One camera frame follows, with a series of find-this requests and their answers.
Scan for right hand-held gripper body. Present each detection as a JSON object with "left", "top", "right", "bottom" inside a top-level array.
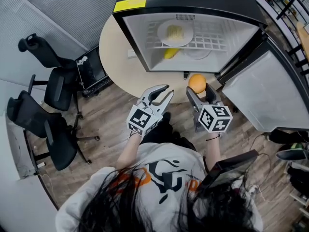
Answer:
[{"left": 193, "top": 104, "right": 233, "bottom": 133}]

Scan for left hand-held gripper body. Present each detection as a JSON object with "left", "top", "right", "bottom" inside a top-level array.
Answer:
[{"left": 126, "top": 98, "right": 163, "bottom": 138}]

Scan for round orange fruit food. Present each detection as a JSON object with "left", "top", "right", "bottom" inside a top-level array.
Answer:
[{"left": 188, "top": 73, "right": 207, "bottom": 95}]

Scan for yellow corn cob food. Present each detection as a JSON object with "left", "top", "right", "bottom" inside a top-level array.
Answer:
[{"left": 164, "top": 47, "right": 181, "bottom": 60}]

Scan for white plate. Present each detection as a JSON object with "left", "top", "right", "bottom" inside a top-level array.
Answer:
[
  {"left": 184, "top": 48, "right": 213, "bottom": 61},
  {"left": 156, "top": 19, "right": 194, "bottom": 47}
]

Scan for pale yellow noodles food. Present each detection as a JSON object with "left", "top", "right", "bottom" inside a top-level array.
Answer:
[{"left": 165, "top": 24, "right": 185, "bottom": 41}]

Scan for person's left forearm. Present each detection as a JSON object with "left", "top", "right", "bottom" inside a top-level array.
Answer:
[{"left": 115, "top": 131, "right": 142, "bottom": 171}]

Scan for person's right forearm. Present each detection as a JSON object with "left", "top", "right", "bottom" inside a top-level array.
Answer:
[{"left": 204, "top": 132, "right": 222, "bottom": 173}]

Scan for black fridge door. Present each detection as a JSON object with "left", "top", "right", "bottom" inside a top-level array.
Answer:
[{"left": 216, "top": 36, "right": 309, "bottom": 133}]

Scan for black wrist band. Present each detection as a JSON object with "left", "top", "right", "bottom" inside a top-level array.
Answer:
[{"left": 206, "top": 132, "right": 222, "bottom": 142}]

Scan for black trousers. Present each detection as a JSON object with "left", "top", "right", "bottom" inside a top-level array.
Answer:
[{"left": 146, "top": 112, "right": 197, "bottom": 152}]

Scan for empty white plate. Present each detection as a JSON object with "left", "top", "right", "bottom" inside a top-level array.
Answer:
[{"left": 184, "top": 48, "right": 213, "bottom": 61}]

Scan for white printed shirt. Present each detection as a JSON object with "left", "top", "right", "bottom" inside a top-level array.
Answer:
[{"left": 55, "top": 143, "right": 264, "bottom": 232}]

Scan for black flat device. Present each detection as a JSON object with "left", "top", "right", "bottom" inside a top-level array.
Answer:
[{"left": 199, "top": 149, "right": 259, "bottom": 191}]

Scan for black wheeled case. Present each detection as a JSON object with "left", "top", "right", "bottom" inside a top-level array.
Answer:
[{"left": 75, "top": 47, "right": 113, "bottom": 98}]

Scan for black bag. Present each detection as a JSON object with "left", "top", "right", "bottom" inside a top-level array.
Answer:
[{"left": 268, "top": 129, "right": 309, "bottom": 145}]

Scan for black office chair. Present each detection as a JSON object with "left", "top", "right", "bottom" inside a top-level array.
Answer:
[
  {"left": 17, "top": 33, "right": 85, "bottom": 120},
  {"left": 6, "top": 90, "right": 101, "bottom": 172}
]

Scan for grey curved object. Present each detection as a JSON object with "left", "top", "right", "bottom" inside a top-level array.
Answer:
[{"left": 276, "top": 148, "right": 309, "bottom": 161}]

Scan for yellow sticker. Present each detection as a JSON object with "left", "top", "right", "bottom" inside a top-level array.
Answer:
[{"left": 113, "top": 0, "right": 147, "bottom": 13}]

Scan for wooden board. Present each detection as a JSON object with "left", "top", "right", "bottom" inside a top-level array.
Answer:
[{"left": 296, "top": 21, "right": 309, "bottom": 59}]

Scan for black metal shelf rack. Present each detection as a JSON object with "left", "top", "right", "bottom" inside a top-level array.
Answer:
[{"left": 248, "top": 0, "right": 309, "bottom": 76}]

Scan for white cabinet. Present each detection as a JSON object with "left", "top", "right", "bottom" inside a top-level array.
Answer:
[{"left": 0, "top": 112, "right": 41, "bottom": 180}]

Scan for white wire fridge shelf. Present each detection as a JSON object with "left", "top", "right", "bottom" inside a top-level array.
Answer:
[{"left": 144, "top": 20, "right": 229, "bottom": 52}]

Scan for black cable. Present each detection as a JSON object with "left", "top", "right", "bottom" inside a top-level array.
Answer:
[{"left": 248, "top": 133, "right": 273, "bottom": 186}]

